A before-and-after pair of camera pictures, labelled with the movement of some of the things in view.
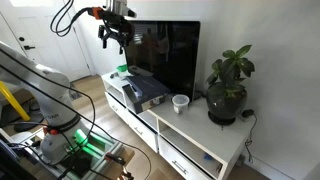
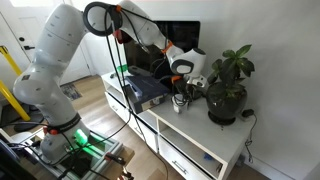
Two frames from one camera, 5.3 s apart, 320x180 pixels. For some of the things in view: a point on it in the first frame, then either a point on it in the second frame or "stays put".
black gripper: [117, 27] -> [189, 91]
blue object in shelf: [208, 156] stays put
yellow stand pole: [13, 99] stays put
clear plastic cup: [180, 103] stays put
